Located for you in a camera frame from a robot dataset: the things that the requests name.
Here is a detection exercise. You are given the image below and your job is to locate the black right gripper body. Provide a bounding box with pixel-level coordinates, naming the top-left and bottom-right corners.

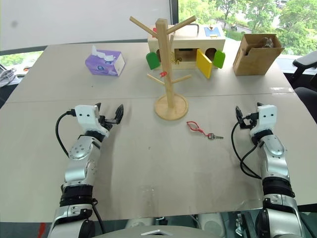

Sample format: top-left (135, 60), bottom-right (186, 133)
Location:
top-left (239, 116), bottom-right (259, 129)

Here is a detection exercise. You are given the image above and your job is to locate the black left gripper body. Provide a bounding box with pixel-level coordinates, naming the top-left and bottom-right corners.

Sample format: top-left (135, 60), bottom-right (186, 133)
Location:
top-left (99, 115), bottom-right (117, 132)

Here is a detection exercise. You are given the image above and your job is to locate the purple tissue box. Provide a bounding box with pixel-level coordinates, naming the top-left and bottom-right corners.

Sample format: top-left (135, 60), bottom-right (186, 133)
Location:
top-left (85, 45), bottom-right (127, 77)

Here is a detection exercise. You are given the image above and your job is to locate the brown cardboard box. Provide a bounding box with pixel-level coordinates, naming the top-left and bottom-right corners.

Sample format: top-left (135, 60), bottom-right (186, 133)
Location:
top-left (232, 33), bottom-right (286, 76)

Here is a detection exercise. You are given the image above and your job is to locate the green rounded box door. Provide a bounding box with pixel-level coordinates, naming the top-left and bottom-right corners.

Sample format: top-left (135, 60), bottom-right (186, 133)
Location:
top-left (145, 51), bottom-right (160, 70)
top-left (213, 49), bottom-right (226, 69)

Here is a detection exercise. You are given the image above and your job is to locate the yellow square box door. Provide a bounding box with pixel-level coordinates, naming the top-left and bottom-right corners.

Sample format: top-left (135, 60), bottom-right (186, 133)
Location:
top-left (196, 48), bottom-right (214, 79)

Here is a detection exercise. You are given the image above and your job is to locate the wooden peg tree stand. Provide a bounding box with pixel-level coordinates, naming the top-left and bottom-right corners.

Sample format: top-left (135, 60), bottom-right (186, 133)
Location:
top-left (129, 15), bottom-right (197, 121)

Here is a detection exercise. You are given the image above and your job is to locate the brown object inside carton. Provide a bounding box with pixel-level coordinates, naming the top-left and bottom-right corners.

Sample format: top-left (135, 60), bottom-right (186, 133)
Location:
top-left (258, 36), bottom-right (275, 49)

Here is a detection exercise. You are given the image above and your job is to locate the black office chair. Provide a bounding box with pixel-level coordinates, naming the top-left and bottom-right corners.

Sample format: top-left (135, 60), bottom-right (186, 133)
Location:
top-left (291, 53), bottom-right (317, 110)

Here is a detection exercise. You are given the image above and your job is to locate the blue box lid panel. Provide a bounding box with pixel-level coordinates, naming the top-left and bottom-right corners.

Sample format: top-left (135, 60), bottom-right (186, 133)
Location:
top-left (204, 26), bottom-right (224, 40)

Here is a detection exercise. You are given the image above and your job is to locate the white roller blind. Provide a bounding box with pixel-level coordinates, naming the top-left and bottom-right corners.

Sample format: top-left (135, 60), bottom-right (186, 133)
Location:
top-left (0, 0), bottom-right (172, 52)

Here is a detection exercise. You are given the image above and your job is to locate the wooden latch box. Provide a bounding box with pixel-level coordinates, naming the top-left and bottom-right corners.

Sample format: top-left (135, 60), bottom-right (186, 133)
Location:
top-left (145, 23), bottom-right (227, 79)

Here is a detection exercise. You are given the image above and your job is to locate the grey clutter pile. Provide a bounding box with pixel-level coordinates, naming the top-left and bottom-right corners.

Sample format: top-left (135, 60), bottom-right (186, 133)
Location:
top-left (0, 64), bottom-right (18, 88)

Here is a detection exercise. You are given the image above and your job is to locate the grey robot torso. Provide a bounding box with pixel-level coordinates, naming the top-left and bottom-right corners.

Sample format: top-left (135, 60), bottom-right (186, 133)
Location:
top-left (97, 224), bottom-right (209, 238)

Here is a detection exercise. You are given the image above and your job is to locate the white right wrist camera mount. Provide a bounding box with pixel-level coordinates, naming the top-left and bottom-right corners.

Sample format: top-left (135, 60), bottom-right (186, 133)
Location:
top-left (249, 105), bottom-right (277, 137)

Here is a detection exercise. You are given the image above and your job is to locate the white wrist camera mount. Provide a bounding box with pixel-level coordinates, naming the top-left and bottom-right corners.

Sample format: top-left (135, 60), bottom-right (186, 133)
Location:
top-left (74, 104), bottom-right (110, 137)
top-left (249, 105), bottom-right (277, 137)

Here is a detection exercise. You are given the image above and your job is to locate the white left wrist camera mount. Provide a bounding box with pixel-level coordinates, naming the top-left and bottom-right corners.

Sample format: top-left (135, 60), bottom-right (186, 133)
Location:
top-left (74, 104), bottom-right (110, 137)

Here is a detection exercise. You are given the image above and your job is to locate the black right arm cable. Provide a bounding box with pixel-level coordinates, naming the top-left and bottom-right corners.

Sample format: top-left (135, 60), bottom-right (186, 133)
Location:
top-left (231, 113), bottom-right (263, 179)

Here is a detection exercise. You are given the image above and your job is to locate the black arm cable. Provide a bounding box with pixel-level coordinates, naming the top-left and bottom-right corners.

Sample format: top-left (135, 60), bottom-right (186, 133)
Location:
top-left (55, 109), bottom-right (77, 157)
top-left (231, 113), bottom-right (263, 179)

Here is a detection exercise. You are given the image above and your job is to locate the key on red cord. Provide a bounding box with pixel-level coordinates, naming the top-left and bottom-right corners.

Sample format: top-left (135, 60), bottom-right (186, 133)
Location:
top-left (186, 120), bottom-right (224, 140)

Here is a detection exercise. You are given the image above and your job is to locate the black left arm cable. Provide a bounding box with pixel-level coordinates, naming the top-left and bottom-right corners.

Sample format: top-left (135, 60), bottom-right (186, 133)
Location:
top-left (55, 109), bottom-right (77, 157)

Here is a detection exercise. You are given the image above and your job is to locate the metal box carry handle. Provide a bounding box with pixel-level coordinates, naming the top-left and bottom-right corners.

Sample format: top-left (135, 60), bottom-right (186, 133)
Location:
top-left (173, 23), bottom-right (201, 36)

